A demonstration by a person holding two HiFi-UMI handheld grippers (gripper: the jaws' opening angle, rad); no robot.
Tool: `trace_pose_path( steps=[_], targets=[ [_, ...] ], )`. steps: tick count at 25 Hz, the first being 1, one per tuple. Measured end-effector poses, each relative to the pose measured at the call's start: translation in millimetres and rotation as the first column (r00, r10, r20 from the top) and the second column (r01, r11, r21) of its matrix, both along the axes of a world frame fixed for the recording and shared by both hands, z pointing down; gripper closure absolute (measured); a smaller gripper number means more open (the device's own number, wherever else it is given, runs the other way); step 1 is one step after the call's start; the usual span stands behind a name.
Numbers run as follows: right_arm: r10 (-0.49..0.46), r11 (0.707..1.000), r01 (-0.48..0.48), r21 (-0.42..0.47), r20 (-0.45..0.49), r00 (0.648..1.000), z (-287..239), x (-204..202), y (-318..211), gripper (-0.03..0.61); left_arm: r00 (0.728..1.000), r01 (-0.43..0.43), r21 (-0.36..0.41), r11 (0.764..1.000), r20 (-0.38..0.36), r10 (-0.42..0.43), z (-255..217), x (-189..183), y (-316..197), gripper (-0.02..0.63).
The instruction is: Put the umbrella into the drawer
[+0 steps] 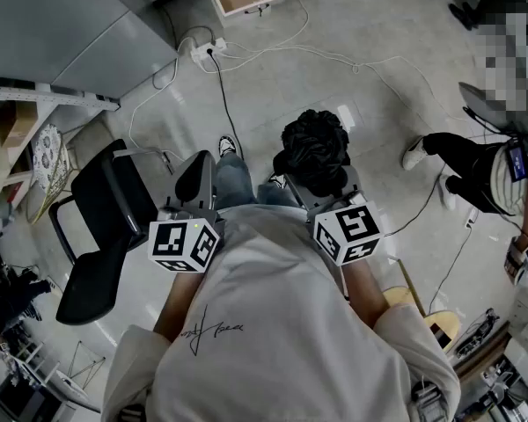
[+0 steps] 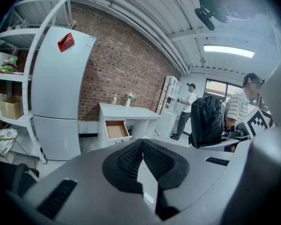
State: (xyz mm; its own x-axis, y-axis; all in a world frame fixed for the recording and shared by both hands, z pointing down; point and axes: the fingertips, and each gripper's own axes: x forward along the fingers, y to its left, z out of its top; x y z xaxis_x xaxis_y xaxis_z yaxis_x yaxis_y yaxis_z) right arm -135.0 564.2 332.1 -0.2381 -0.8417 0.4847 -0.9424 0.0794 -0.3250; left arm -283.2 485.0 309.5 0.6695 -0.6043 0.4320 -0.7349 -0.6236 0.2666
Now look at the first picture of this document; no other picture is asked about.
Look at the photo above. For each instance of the small white power strip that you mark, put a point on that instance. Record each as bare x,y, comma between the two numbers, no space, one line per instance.
471,218

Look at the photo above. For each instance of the black office chair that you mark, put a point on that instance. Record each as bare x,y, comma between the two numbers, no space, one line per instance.
110,200

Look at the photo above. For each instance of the person's left shoe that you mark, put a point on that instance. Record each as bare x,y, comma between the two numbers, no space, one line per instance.
227,145

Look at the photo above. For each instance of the patterned stool with gold legs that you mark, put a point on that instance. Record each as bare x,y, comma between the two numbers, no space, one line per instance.
46,156

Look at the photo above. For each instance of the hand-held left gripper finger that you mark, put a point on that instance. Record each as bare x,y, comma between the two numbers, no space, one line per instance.
185,187
207,187

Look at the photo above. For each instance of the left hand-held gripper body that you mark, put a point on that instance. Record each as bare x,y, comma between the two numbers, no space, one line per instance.
180,244

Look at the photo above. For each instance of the grey belt pack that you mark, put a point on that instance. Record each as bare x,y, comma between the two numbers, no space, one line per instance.
429,402

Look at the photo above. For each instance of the brown cardboard box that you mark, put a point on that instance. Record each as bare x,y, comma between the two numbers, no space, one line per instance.
22,125

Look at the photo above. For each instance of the wooden work table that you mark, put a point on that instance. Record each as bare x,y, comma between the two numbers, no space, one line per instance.
488,358

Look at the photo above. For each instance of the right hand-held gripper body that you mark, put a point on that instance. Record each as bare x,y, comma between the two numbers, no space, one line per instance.
347,231

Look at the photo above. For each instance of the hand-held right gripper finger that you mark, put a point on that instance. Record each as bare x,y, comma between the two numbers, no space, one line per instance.
353,183
301,194

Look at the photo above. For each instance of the person's white shirt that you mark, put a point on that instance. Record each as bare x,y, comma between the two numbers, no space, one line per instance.
268,323

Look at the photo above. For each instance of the person's right forearm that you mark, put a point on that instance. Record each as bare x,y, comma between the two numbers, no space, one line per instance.
363,288

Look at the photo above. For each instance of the grey refrigerator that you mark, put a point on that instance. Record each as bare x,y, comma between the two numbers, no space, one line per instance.
48,24

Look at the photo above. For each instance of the person's leg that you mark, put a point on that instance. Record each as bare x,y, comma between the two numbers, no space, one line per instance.
233,183
275,196

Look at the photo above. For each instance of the person's right leg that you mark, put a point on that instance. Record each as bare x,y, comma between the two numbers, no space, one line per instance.
275,196

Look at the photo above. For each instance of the person's right shoe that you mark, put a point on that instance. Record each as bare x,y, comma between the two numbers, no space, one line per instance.
277,180

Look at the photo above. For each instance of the person's left leg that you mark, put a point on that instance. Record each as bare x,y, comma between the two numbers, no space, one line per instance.
233,183

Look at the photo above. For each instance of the wooden stool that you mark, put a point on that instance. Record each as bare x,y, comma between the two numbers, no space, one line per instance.
405,297

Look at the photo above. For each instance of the person's left forearm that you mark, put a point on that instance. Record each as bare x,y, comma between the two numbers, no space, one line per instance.
180,297

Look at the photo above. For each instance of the white metal shelf rack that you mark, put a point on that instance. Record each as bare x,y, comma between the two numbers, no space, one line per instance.
48,97

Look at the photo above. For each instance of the white work table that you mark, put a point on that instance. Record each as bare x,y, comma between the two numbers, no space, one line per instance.
35,394

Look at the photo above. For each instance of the person's shoe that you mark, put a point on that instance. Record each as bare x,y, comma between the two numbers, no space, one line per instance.
227,145
277,180

